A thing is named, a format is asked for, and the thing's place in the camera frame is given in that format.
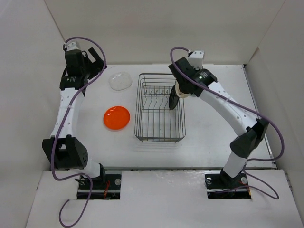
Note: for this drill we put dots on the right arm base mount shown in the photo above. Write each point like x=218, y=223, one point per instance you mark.
x=226, y=189

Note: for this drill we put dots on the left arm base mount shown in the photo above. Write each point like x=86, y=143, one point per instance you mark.
x=108, y=189

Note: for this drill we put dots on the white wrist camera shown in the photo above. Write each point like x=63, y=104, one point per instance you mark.
x=195, y=59
x=72, y=45

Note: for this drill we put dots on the cream and black plate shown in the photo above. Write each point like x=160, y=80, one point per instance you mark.
x=178, y=92

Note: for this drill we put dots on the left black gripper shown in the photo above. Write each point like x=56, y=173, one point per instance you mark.
x=96, y=65

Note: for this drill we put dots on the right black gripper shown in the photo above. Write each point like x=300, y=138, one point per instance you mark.
x=197, y=71

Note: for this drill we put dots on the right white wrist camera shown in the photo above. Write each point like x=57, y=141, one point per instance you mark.
x=195, y=59

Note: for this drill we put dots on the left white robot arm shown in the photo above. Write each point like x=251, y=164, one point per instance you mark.
x=63, y=150

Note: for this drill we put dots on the clear glass plate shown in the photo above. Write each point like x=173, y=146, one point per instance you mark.
x=120, y=81

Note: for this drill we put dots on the grey wire dish rack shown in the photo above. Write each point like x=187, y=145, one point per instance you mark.
x=154, y=120

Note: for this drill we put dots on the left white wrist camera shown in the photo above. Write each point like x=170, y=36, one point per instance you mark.
x=72, y=45

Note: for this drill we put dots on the orange plate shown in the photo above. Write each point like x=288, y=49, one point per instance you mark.
x=116, y=118

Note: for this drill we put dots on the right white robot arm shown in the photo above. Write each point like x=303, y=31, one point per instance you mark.
x=249, y=129

